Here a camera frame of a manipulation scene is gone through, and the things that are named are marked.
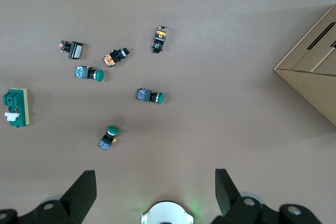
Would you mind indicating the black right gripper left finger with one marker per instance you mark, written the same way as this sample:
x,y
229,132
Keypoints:
x,y
76,203

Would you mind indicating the brown cardboard box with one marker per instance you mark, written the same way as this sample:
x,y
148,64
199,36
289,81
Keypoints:
x,y
315,77

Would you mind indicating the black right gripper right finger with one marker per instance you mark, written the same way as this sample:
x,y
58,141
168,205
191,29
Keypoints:
x,y
231,205

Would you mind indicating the brown table cover sheet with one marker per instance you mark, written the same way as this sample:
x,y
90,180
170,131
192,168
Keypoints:
x,y
210,129

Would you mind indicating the green pushbutton blue contact block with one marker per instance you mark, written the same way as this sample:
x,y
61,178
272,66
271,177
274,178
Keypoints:
x,y
109,137
90,73
147,95

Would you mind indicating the black selector switch orange block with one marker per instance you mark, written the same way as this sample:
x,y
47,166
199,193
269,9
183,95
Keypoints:
x,y
159,39
115,57

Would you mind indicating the black square pushbutton red terminals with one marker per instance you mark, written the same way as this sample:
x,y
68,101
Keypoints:
x,y
75,50

